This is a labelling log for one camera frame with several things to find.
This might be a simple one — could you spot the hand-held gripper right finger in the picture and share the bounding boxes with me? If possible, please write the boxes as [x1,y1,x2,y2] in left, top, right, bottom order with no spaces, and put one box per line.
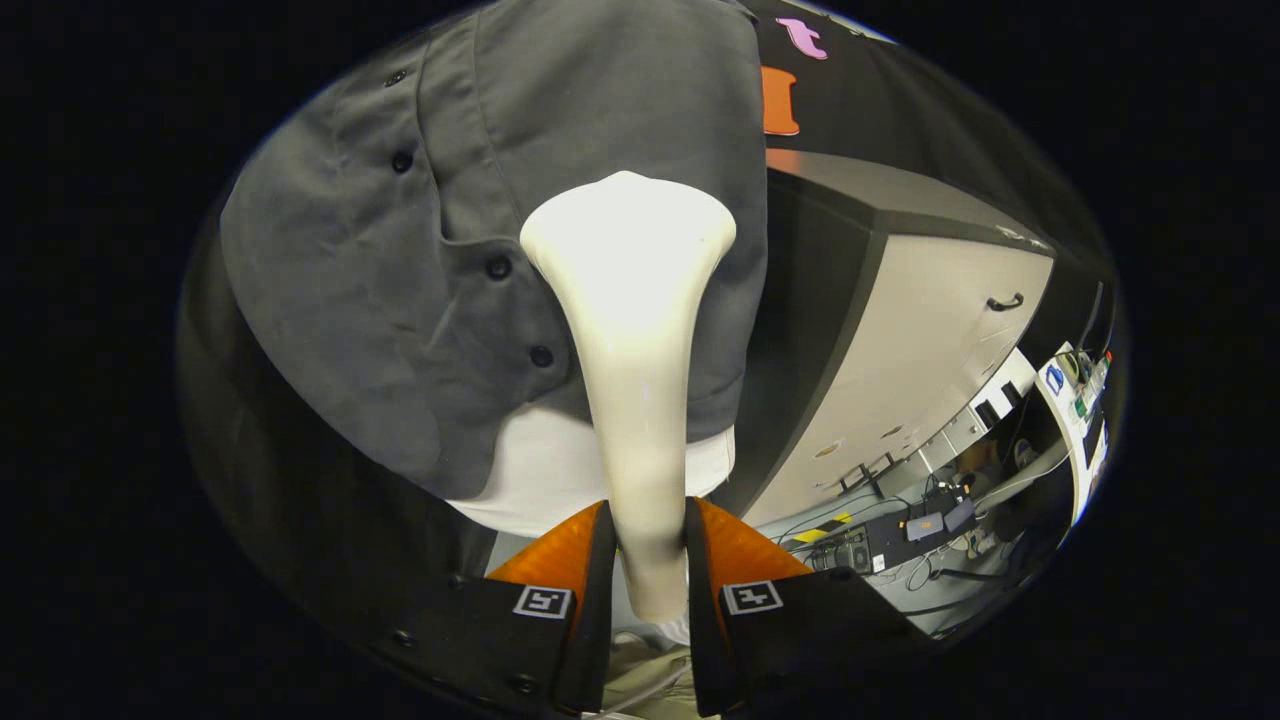
[683,497,936,719]

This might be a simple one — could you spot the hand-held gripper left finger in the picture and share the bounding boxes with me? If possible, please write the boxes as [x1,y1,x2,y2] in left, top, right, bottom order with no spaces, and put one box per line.
[385,500,618,719]

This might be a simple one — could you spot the white garment steamer head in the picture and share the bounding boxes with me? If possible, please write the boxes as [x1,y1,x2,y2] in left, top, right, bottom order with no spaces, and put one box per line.
[519,170,738,624]

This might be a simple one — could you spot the grey button-up shirt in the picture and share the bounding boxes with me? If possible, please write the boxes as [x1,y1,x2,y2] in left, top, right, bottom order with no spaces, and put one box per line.
[220,0,769,501]

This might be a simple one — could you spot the white mannequin torso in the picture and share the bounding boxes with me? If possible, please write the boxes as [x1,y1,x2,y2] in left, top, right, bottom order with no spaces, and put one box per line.
[445,400,736,539]

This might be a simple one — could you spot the white drawer unit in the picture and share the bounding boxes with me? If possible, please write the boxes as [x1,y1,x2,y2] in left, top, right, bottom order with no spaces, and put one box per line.
[870,348,1039,491]

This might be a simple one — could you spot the grey cabinet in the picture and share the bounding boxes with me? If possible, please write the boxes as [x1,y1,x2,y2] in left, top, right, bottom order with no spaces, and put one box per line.
[710,148,1058,528]

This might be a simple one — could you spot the white desk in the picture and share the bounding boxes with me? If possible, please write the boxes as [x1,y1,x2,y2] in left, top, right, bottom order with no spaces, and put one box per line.
[1035,343,1111,521]

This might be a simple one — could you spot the pile of cables and devices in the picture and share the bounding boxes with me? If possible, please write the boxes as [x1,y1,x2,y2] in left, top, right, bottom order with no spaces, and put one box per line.
[780,470,1061,641]

